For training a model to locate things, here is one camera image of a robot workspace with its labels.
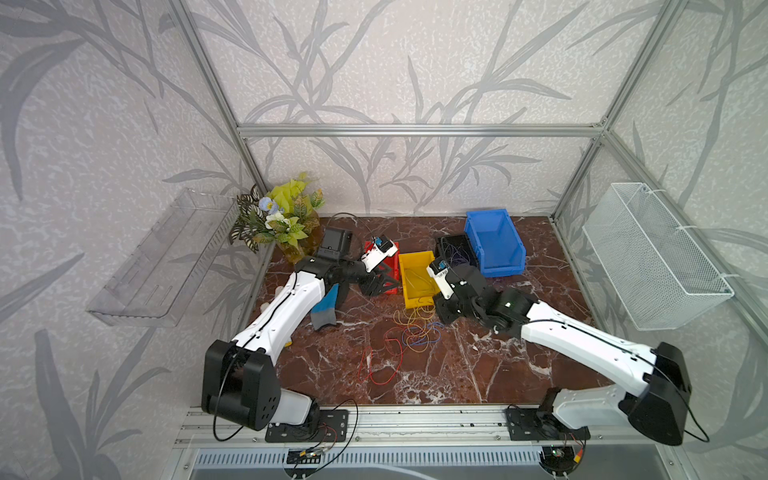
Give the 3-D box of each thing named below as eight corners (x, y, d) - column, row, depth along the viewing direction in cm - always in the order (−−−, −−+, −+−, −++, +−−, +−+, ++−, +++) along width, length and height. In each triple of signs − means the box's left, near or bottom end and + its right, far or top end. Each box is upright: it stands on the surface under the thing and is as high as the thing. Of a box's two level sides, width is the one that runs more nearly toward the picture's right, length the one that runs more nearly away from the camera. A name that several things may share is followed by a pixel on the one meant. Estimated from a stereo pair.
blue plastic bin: (471, 281, 104) (477, 262, 95) (462, 229, 120) (467, 209, 111) (519, 281, 104) (530, 262, 95) (504, 229, 120) (512, 209, 111)
